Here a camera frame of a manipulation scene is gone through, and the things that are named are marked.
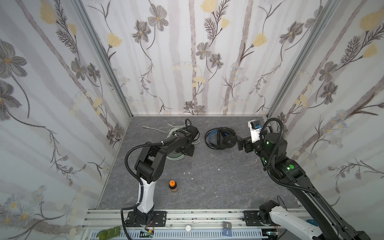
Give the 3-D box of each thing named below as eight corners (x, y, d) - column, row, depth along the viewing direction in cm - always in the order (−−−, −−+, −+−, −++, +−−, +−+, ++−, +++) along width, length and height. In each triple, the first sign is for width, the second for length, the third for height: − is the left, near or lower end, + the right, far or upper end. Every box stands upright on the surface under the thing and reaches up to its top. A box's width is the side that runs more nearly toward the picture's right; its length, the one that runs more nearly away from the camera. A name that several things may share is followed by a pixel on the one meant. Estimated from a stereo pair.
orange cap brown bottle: (170, 192, 85) (168, 186, 77) (171, 186, 87) (169, 180, 79) (177, 192, 85) (175, 186, 77) (178, 186, 87) (176, 180, 79)
